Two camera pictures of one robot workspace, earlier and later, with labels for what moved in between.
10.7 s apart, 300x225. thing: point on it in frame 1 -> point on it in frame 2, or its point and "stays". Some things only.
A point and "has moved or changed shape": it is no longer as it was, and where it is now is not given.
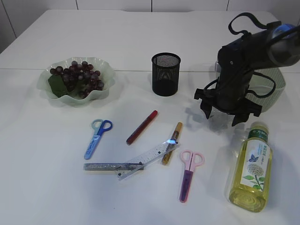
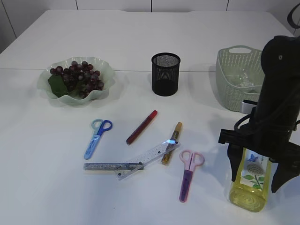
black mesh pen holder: x=165 y=73 stays
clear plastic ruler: x=145 y=160 stays
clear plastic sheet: x=220 y=120 has moved or changed shape
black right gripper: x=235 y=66 -> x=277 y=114
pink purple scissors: x=191 y=160 stays
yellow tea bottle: x=251 y=181 stays
